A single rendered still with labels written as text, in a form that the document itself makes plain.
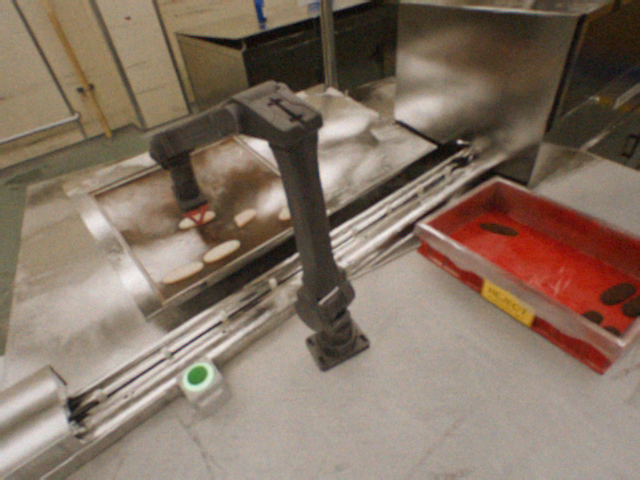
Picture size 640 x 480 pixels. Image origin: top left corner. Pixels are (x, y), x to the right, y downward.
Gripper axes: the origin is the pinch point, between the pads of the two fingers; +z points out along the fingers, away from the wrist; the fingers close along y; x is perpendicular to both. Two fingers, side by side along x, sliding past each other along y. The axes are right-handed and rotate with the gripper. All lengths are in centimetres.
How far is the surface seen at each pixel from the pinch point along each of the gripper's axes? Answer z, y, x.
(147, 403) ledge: 0.4, 42.9, -24.8
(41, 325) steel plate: 12.1, 4.2, -44.5
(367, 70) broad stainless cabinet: 62, -158, 182
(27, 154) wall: 142, -311, -84
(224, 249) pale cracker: 0.1, 14.5, 2.3
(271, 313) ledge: 0.6, 37.3, 4.3
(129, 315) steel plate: 9.7, 14.4, -24.6
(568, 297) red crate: -3, 70, 63
